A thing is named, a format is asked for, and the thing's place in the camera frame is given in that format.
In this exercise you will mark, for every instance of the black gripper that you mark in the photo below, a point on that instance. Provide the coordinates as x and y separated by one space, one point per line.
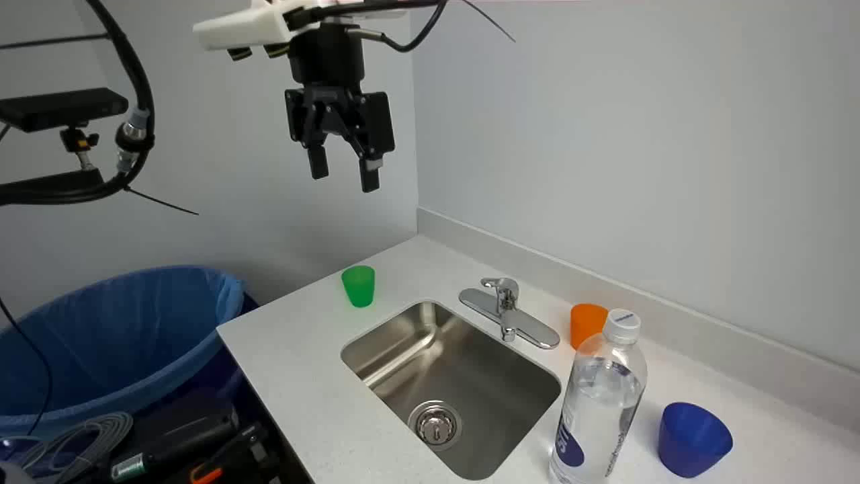
336 64

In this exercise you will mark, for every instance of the green plastic cup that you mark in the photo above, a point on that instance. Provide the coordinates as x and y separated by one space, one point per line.
359 286

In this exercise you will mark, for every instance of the clear plastic water bottle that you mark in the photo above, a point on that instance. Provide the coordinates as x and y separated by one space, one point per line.
594 405

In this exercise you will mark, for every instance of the round metal sink drain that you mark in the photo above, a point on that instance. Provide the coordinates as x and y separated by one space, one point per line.
433 424

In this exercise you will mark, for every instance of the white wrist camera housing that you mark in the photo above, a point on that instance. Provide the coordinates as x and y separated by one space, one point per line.
236 30

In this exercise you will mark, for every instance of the black tool with green band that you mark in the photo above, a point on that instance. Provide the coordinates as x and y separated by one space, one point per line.
164 447

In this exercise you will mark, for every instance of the stainless steel sink basin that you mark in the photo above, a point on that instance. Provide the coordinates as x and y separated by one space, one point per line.
485 394

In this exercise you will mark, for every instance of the blue plastic cup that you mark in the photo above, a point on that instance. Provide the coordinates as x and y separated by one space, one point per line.
692 442

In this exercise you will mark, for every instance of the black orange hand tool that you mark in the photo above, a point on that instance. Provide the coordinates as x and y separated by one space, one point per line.
224 460

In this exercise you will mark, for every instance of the grey blue padded item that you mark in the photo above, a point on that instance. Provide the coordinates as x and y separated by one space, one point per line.
75 439

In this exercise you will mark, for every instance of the blue lined trash bin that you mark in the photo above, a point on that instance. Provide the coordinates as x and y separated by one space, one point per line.
109 331

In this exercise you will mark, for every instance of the chrome faucet spout and base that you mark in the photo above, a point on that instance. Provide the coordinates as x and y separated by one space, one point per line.
527 329

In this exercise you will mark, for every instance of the black bar camera on mount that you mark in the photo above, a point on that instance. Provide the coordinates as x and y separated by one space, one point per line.
54 109

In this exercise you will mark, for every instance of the orange plastic cup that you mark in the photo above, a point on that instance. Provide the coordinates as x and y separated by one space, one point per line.
587 323

